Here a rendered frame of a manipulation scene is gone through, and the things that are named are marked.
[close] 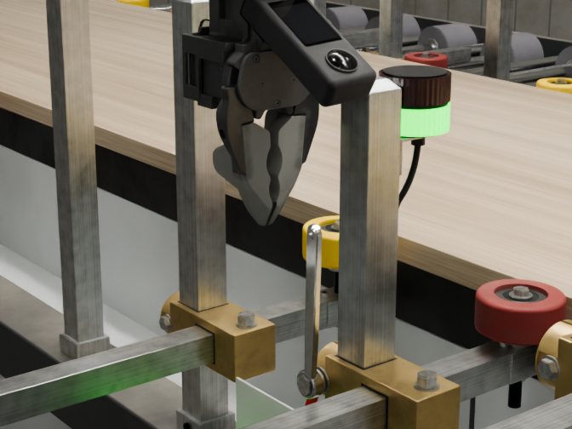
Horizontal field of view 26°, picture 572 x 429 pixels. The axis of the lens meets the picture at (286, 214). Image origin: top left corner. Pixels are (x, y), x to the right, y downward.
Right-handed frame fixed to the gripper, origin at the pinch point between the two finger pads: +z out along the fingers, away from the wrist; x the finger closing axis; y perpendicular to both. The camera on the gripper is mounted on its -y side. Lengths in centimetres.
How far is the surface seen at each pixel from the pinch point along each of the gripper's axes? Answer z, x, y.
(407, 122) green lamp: -6.8, -10.2, -4.8
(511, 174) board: 11, -54, 23
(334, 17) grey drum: 17, -152, 175
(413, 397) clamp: 13.8, -5.6, -11.4
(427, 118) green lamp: -7.1, -11.5, -5.8
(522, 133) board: 11, -71, 37
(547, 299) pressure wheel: 10.1, -23.4, -9.5
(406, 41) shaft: 20, -152, 147
